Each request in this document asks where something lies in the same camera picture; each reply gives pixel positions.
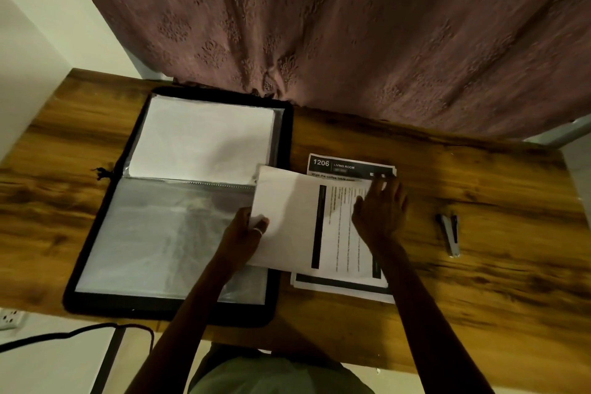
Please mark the person's right hand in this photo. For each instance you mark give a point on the person's right hand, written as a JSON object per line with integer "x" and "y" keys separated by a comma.
{"x": 383, "y": 218}

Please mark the person's left hand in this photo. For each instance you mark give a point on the person's left hand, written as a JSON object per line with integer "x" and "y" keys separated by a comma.
{"x": 238, "y": 241}

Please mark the person's right thumb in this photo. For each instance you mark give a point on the person's right thumb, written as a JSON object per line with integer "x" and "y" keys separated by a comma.
{"x": 359, "y": 219}

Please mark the person's left thumb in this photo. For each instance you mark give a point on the person's left thumb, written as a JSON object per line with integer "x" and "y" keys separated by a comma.
{"x": 259, "y": 225}

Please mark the white printed paper sheet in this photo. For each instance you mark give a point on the white printed paper sheet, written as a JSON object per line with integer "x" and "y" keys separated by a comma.
{"x": 291, "y": 218}

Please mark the person's left forearm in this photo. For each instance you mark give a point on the person's left forearm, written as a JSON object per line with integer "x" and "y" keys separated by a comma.
{"x": 184, "y": 329}

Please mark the person's right forearm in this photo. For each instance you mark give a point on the person's right forearm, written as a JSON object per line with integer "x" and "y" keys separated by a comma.
{"x": 429, "y": 324}

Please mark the stack of printed papers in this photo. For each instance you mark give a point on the stack of printed papers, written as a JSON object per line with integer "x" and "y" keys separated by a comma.
{"x": 344, "y": 166}

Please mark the black zip document folder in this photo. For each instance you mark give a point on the black zip document folder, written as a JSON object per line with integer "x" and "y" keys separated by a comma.
{"x": 285, "y": 139}

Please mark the black and silver stapler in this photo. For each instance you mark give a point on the black and silver stapler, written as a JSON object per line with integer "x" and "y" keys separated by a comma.
{"x": 450, "y": 234}

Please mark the white paper sheet in sleeve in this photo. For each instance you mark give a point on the white paper sheet in sleeve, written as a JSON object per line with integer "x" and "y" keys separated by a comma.
{"x": 198, "y": 139}

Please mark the clear plastic sleeve page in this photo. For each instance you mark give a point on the clear plastic sleeve page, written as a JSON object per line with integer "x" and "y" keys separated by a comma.
{"x": 152, "y": 236}

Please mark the pale green shirt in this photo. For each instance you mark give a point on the pale green shirt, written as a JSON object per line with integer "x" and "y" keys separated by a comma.
{"x": 277, "y": 375}

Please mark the black zipper pull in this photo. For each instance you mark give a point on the black zipper pull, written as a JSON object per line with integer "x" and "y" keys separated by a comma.
{"x": 104, "y": 173}

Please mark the mauve embroidered curtain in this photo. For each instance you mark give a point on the mauve embroidered curtain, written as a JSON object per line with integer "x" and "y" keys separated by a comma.
{"x": 351, "y": 24}

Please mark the black metal table leg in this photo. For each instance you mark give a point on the black metal table leg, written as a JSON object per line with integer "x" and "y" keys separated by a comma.
{"x": 108, "y": 361}

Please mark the grey window frame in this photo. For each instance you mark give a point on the grey window frame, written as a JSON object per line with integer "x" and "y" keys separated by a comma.
{"x": 556, "y": 133}

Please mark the white wall socket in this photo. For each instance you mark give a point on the white wall socket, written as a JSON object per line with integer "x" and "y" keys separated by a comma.
{"x": 9, "y": 319}

